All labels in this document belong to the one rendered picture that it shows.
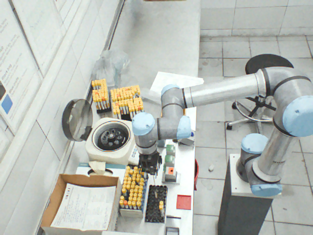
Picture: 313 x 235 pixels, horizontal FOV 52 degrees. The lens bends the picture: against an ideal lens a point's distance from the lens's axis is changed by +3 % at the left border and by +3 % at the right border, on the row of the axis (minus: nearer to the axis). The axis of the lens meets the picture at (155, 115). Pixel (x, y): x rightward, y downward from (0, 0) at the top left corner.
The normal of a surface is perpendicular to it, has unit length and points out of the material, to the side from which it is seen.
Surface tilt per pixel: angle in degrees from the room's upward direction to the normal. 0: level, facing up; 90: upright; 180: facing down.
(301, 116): 83
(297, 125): 82
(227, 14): 90
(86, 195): 1
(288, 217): 0
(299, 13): 90
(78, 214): 0
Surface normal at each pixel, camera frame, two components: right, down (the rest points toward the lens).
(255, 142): -0.16, -0.74
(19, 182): 0.99, 0.04
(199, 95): -0.16, 0.09
